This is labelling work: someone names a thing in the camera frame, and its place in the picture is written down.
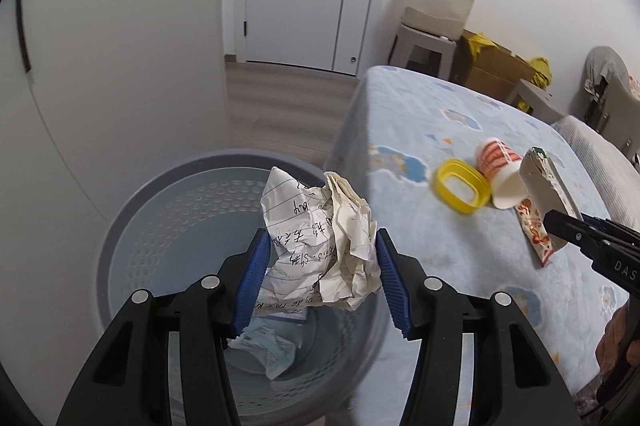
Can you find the teal white plastic packet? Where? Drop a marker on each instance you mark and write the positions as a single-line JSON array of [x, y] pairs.
[[270, 346]]

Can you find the purple cartoon carton box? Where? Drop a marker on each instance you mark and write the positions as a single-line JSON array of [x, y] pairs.
[[287, 315]]

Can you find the translucent storage bin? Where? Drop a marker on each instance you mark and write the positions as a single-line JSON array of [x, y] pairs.
[[440, 6]]

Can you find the red striped paper cup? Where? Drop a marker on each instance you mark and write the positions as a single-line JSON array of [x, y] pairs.
[[495, 156]]

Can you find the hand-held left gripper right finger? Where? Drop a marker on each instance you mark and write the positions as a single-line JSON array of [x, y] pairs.
[[392, 281]]

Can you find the beige ribbed pillow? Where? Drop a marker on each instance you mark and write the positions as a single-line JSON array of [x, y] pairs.
[[595, 151]]

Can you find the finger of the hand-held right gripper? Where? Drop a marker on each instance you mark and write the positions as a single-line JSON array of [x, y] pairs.
[[615, 228], [570, 231]]

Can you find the yellow plastic bag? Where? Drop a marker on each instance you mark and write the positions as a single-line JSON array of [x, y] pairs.
[[541, 74], [480, 44]]

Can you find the person's right hand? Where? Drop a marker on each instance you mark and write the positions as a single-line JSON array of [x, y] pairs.
[[612, 341]]

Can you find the grey garment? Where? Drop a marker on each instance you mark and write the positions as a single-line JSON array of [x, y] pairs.
[[602, 66]]

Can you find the light blue printed blanket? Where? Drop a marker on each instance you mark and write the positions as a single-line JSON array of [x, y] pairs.
[[450, 256]]

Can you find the lined paper ball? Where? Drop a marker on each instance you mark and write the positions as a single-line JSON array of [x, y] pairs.
[[320, 246]]

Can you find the brown cardboard box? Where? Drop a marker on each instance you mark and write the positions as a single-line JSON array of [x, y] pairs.
[[500, 66]]

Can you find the green white drink carton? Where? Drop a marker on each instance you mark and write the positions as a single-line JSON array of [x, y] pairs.
[[545, 186]]

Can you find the grey plastic stool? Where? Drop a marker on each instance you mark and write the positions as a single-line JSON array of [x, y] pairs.
[[532, 99], [425, 37]]

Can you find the beige chair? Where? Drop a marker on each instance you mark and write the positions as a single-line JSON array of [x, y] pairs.
[[622, 116]]

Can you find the red white snack wrapper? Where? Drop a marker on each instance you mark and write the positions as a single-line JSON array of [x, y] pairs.
[[537, 236]]

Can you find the grey perforated waste basket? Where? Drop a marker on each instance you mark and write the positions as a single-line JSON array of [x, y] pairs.
[[150, 226]]

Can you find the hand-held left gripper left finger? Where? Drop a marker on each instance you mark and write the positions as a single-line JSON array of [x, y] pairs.
[[250, 276]]

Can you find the white wardrobe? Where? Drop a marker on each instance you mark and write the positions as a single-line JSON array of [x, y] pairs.
[[125, 56]]

